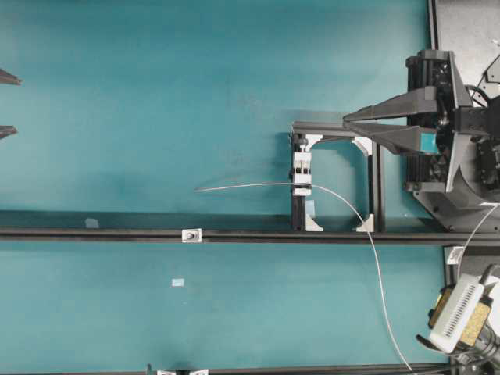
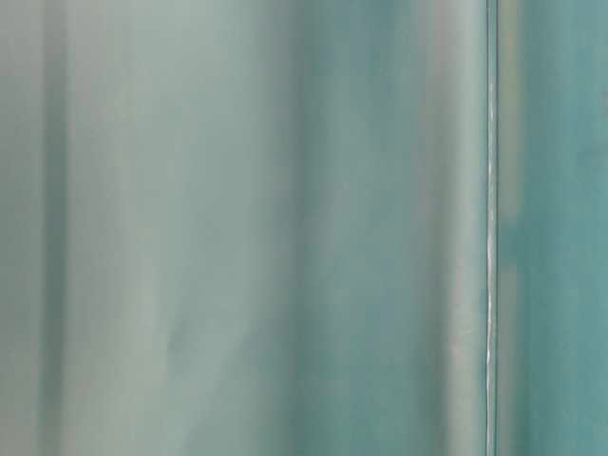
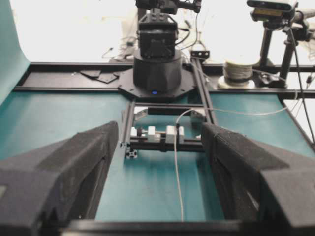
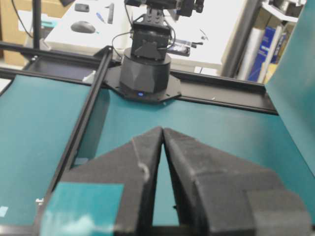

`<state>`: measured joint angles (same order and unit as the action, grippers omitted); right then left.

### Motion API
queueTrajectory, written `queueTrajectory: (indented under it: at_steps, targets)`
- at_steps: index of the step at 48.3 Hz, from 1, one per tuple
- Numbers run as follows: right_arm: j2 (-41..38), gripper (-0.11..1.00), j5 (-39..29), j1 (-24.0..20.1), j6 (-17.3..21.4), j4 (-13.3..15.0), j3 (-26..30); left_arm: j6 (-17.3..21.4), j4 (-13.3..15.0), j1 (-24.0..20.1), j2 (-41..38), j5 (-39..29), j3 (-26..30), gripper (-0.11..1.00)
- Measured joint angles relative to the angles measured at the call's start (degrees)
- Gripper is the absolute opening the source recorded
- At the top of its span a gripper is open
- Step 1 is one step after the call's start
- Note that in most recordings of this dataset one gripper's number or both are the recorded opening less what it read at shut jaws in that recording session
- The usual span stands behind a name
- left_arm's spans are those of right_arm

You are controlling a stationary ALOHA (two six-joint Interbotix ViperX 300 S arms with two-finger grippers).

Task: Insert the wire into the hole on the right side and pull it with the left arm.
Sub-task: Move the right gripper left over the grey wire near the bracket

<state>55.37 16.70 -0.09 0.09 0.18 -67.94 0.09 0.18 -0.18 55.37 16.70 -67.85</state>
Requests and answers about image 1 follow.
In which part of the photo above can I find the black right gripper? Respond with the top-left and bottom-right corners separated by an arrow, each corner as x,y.
343,49 -> 472,192

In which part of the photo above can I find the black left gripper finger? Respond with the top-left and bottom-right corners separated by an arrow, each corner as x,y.
0,69 -> 22,85
0,126 -> 17,139

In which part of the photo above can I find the thin grey wire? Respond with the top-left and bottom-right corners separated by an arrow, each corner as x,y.
194,182 -> 413,372

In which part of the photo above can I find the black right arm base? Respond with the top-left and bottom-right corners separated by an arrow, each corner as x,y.
405,50 -> 500,232

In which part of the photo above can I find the white label tag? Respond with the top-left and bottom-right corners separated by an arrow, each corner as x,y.
447,247 -> 463,265

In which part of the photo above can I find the white perforated box device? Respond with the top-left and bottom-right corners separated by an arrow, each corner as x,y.
416,273 -> 496,355

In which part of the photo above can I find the black aluminium frame stand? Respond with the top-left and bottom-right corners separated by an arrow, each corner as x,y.
289,121 -> 386,232

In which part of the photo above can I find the long black aluminium rail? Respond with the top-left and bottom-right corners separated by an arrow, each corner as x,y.
0,227 -> 500,247

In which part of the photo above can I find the white wire clamp block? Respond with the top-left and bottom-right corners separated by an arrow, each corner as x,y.
292,152 -> 312,197

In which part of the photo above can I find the white corner bracket with hole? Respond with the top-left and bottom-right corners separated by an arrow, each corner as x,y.
181,228 -> 202,243

